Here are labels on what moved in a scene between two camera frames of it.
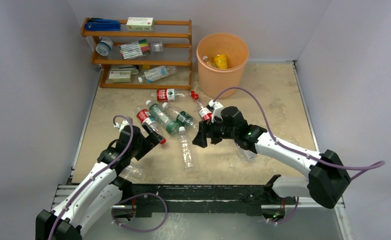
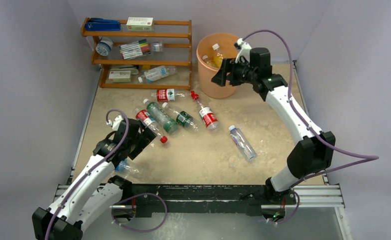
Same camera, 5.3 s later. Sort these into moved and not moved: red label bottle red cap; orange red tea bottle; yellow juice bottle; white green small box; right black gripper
Moved: right black gripper
Not moved: white green small box; yellow juice bottle; red label bottle red cap; orange red tea bottle
